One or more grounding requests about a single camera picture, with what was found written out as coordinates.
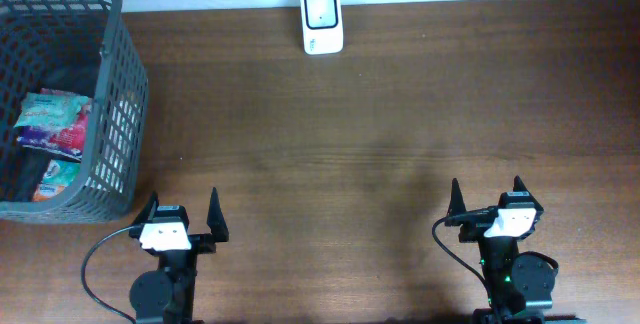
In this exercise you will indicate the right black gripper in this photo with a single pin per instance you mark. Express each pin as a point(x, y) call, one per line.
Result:
point(475, 223)

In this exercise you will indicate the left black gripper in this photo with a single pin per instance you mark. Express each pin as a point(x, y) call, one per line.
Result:
point(205, 243)

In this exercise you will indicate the teal tissue pocket pack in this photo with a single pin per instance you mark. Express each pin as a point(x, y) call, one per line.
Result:
point(60, 173)

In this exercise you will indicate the red purple pads pack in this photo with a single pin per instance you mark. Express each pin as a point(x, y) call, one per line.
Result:
point(67, 142)

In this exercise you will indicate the orange tissue pocket pack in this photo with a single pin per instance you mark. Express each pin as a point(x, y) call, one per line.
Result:
point(45, 192)

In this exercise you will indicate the mint green wipes pack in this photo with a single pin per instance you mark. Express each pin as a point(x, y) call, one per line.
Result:
point(49, 111)

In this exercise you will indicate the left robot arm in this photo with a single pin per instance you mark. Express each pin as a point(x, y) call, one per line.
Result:
point(166, 295)

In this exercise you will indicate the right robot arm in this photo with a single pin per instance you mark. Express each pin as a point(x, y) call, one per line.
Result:
point(518, 284)

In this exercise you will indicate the dark grey plastic basket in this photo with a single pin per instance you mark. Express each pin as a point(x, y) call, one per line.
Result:
point(82, 47)

